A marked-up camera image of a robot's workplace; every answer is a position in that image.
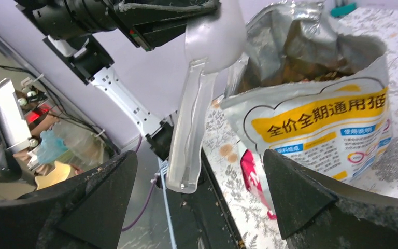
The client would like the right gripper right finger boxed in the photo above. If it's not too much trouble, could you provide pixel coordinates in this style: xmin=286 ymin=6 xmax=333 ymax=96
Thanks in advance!
xmin=263 ymin=150 xmax=398 ymax=248

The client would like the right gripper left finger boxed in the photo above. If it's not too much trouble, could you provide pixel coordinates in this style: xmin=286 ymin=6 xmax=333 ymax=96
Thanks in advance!
xmin=0 ymin=151 xmax=138 ymax=248

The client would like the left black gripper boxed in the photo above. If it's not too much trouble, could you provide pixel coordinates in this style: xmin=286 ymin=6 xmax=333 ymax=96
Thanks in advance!
xmin=16 ymin=0 xmax=220 ymax=51

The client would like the clear plastic scoop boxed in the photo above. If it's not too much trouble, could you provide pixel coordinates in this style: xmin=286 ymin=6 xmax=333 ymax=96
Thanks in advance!
xmin=166 ymin=0 xmax=247 ymax=194

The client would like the cat food bag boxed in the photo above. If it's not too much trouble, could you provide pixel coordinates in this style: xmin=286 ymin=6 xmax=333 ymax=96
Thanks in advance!
xmin=221 ymin=2 xmax=392 ymax=216

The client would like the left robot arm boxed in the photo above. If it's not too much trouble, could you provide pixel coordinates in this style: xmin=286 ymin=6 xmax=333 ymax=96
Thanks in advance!
xmin=17 ymin=1 xmax=220 ymax=160

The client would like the pet food kibble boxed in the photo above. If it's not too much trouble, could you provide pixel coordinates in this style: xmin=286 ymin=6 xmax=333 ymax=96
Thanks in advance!
xmin=260 ymin=58 xmax=353 ymax=87

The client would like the floral table mat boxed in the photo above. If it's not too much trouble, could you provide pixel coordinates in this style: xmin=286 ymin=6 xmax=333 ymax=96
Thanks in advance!
xmin=203 ymin=2 xmax=398 ymax=248

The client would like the teal corner clip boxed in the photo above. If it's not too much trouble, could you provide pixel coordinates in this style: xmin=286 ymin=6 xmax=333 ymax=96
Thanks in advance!
xmin=330 ymin=3 xmax=357 ymax=18

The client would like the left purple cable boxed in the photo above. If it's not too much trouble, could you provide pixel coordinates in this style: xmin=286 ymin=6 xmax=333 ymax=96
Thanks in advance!
xmin=120 ymin=135 xmax=162 ymax=232

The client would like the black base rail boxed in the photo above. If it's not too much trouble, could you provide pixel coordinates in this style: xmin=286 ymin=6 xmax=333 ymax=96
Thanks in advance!
xmin=166 ymin=152 xmax=246 ymax=249

